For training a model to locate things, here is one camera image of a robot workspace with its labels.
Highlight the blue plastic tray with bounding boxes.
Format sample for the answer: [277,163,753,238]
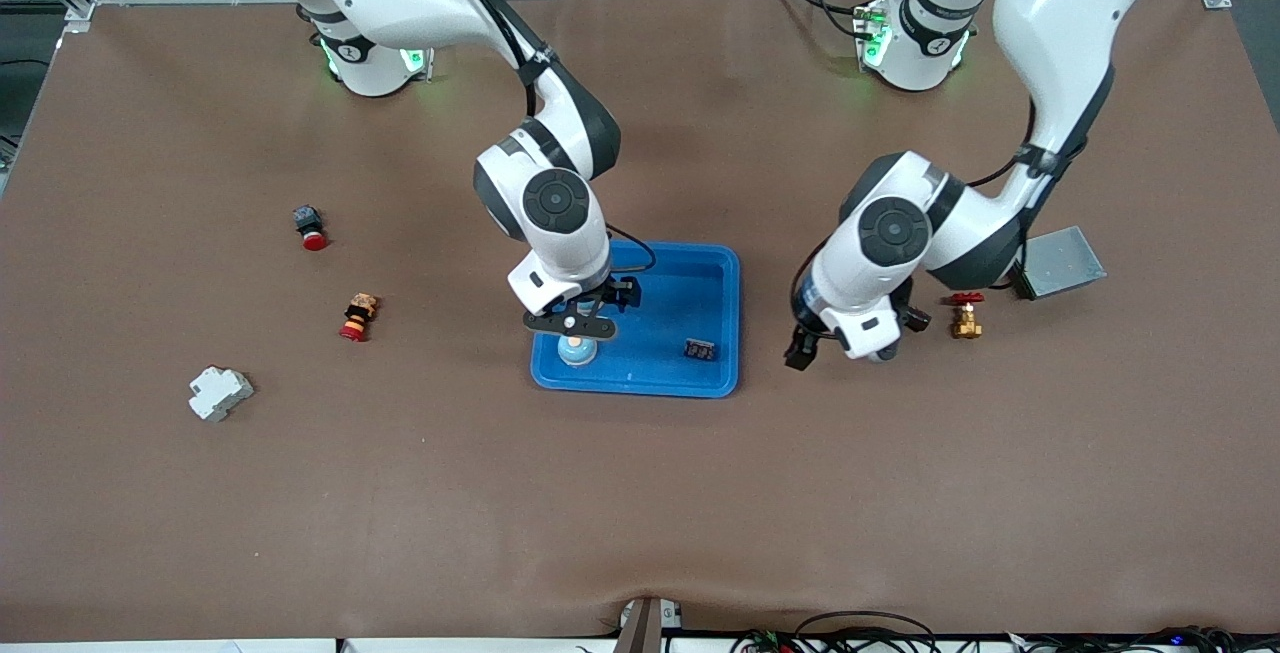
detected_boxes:
[530,238,742,400]

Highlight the brown table cover sheet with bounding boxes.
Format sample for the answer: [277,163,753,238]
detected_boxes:
[0,0,1280,644]

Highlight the red yellow push button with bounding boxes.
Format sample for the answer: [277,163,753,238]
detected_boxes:
[338,293,381,344]

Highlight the silver metal module box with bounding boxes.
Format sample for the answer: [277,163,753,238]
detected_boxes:
[1020,225,1108,301]

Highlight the red button black base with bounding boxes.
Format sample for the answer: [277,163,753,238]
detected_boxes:
[292,205,330,252]

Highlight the white circuit breaker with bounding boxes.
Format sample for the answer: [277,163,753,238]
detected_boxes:
[188,365,255,423]

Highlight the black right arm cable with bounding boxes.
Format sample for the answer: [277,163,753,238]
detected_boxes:
[600,221,658,276]

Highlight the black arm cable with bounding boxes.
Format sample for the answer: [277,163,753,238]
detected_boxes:
[600,221,658,276]
[793,233,836,334]

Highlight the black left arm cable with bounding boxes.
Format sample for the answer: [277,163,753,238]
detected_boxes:
[793,233,836,334]

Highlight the brass valve red handle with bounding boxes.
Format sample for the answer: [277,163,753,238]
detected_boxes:
[950,291,986,340]

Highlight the black looped cable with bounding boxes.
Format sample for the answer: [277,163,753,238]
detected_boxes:
[795,611,941,653]

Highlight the metal edge bracket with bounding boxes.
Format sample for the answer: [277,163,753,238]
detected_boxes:
[615,596,686,653]

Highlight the black cable bundle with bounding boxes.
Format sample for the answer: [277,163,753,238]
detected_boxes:
[1010,625,1280,653]

